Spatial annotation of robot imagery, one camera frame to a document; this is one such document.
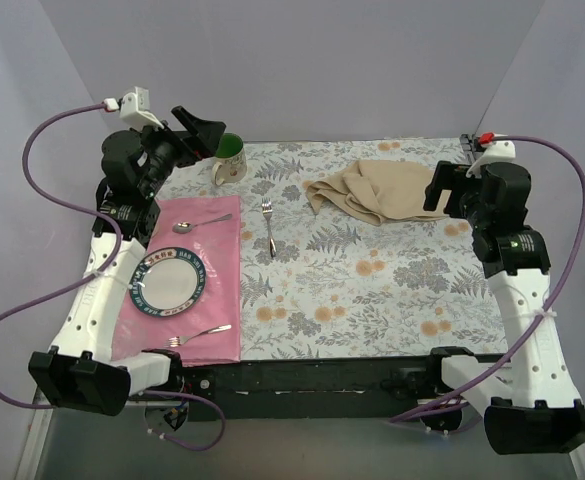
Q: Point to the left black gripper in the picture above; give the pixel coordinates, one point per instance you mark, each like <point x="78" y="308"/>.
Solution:
<point x="186" y="142"/>

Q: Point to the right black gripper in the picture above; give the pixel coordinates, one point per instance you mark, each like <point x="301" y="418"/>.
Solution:
<point x="452" y="185"/>

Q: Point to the beige cloth napkin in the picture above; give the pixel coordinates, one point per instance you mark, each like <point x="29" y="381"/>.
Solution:
<point x="378" y="191"/>

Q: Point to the silver fork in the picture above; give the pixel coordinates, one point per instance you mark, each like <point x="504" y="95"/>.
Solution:
<point x="177" y="341"/>
<point x="267" y="211"/>

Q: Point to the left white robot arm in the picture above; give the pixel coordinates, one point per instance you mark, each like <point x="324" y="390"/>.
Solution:
<point x="78" y="371"/>

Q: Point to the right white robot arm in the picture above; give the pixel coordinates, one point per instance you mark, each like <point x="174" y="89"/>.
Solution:
<point x="540" y="411"/>

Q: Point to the floral mug green inside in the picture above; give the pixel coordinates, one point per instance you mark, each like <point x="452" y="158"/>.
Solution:
<point x="230" y="160"/>

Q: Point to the silver spoon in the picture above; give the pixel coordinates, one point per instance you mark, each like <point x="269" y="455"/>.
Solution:
<point x="187" y="227"/>

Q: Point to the white plate with blue rim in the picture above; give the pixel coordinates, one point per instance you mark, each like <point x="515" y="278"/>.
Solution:
<point x="167" y="282"/>

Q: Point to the floral tablecloth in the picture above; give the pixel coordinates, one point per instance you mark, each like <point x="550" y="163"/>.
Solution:
<point x="339" y="287"/>

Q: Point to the silver fork on placemat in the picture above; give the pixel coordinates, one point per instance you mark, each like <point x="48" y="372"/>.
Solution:
<point x="177" y="341"/>

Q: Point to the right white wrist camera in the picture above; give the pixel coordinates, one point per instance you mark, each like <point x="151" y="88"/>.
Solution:
<point x="488" y="148"/>

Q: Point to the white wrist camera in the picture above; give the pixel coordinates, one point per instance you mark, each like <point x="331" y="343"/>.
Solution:
<point x="134" y="109"/>
<point x="488" y="148"/>

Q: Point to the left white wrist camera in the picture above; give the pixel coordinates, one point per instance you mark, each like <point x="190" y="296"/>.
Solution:
<point x="134" y="109"/>

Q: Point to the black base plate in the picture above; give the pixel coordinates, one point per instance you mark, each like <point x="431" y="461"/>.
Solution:
<point x="314" y="388"/>

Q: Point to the aluminium frame rail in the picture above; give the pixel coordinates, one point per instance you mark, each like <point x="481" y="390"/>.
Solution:
<point x="34" y="445"/>

